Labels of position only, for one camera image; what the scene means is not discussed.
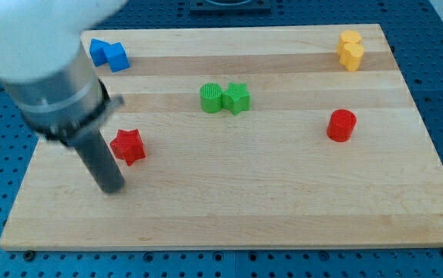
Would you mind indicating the yellow heart block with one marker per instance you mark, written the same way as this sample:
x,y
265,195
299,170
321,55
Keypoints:
x,y
351,55

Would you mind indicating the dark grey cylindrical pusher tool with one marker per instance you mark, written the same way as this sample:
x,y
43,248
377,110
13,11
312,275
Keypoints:
x,y
100,163

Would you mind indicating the green star block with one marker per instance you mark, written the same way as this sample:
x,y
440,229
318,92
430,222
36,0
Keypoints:
x,y
236,98

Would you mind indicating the wooden board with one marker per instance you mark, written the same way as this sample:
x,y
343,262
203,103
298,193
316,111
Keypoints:
x,y
267,178

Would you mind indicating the green cylinder block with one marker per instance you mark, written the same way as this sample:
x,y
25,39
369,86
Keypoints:
x,y
211,98

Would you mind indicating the blue cube block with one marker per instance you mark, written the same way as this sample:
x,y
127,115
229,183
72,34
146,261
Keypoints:
x,y
116,57

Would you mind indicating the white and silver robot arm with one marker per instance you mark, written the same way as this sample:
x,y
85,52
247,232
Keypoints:
x,y
44,67

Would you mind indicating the red cylinder block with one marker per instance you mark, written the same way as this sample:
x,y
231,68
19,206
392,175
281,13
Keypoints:
x,y
341,125

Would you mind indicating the yellow cylinder block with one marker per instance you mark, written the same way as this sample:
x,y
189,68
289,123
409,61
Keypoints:
x,y
348,36

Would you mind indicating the red star block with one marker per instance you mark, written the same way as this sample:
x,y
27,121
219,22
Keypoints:
x,y
128,146

